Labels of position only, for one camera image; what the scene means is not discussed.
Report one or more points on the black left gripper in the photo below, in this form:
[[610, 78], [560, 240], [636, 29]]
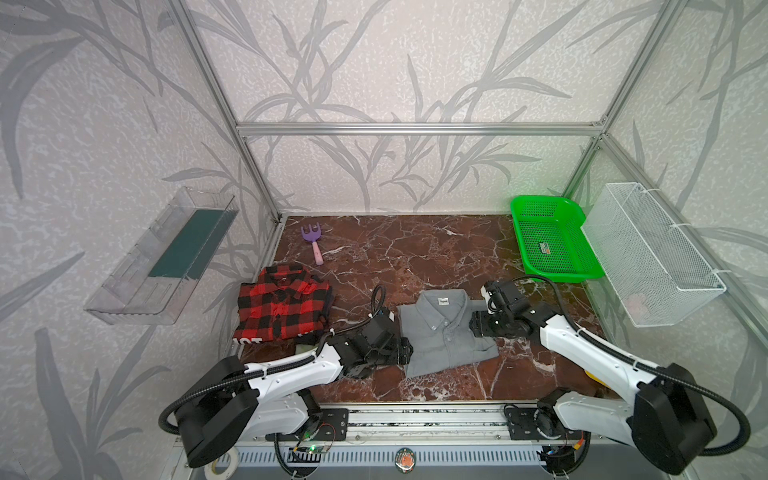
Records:
[[395, 346]]

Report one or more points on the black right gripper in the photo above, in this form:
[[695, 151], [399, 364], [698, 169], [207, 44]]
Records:
[[483, 323]]

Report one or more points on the grey long sleeve shirt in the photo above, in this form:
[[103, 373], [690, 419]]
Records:
[[437, 326]]

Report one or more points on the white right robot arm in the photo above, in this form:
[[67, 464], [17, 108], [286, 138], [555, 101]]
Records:
[[662, 412]]

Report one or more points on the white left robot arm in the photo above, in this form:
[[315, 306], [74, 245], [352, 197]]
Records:
[[234, 400]]

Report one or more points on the green plastic basket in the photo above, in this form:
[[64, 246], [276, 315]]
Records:
[[557, 221]]

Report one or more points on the red black plaid shirt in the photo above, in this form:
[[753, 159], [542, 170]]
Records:
[[286, 302]]

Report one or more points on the yellow toy shovel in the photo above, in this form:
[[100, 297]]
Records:
[[594, 378]]

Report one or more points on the round red emblem button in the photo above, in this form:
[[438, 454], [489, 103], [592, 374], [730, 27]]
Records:
[[405, 460]]

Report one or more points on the purple pink toy rake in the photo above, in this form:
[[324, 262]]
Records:
[[312, 234]]

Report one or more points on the white tape roll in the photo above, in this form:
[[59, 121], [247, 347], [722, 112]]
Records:
[[224, 467]]

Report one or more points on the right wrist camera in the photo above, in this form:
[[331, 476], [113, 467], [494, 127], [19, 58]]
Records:
[[488, 300]]

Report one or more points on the aluminium frame rails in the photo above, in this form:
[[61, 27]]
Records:
[[383, 107]]

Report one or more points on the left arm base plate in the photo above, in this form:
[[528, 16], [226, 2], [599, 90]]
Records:
[[325, 425]]

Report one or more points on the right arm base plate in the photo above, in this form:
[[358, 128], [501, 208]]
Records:
[[529, 422]]

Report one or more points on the white wire mesh basket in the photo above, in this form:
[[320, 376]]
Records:
[[658, 274]]

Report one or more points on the clear plastic wall shelf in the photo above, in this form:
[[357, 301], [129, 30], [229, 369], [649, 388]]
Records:
[[154, 281]]

